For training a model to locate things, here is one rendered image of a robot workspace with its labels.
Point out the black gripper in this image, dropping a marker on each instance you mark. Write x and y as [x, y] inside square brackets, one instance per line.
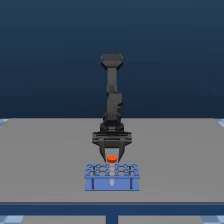
[112, 136]

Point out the dark six-joint robot arm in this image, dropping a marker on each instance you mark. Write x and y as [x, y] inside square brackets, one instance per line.
[112, 86]

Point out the clear orange-capped centrifuge tube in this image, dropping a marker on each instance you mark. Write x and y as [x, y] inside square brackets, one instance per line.
[112, 168]

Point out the blue tube rack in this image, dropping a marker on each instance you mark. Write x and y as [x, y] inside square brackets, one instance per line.
[112, 180]

